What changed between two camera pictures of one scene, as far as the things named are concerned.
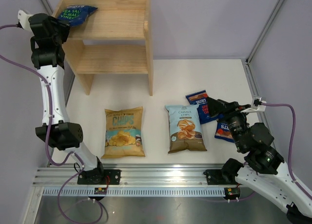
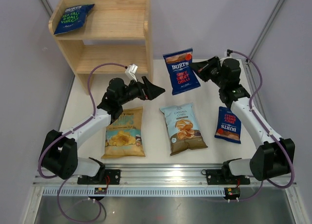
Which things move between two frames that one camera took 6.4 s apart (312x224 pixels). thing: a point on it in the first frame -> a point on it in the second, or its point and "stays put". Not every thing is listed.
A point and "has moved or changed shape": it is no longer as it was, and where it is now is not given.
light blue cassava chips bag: [185, 131] stays put
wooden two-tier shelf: [114, 38] stays put
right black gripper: [231, 108] -> [202, 73]
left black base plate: [100, 176] stays put
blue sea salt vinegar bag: [76, 14] has moved or changed shape
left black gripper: [63, 26] -> [152, 91]
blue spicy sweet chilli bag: [200, 98] -> [182, 76]
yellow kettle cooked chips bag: [123, 136] stays put
